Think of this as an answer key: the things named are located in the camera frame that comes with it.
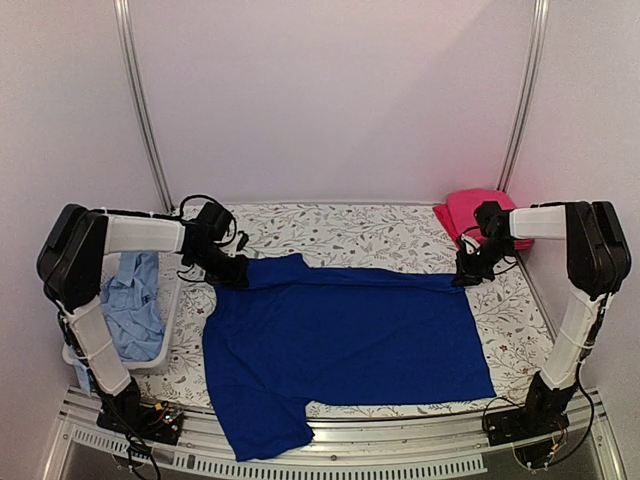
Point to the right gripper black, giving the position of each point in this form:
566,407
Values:
467,275

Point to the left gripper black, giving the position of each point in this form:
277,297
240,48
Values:
238,275

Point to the blue printed t-shirt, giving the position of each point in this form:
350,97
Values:
337,336

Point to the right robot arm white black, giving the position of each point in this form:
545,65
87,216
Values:
598,260

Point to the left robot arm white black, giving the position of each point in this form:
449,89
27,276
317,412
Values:
70,267

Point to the white plastic laundry basket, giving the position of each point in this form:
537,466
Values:
169,287

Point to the floral table mat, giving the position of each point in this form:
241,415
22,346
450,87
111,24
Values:
515,338

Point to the light blue shirt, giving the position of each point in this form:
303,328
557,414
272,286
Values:
130,306

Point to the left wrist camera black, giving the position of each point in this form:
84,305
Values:
217,223

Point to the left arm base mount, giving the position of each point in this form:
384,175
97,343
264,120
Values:
160,423

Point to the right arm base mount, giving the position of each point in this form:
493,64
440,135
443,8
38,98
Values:
504,421

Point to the aluminium front rail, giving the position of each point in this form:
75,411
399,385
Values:
441,447

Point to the right aluminium corner post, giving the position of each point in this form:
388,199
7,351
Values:
532,66

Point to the aluminium corner post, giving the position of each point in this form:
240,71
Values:
125,31
532,66

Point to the left aluminium corner post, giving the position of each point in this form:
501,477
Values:
125,31

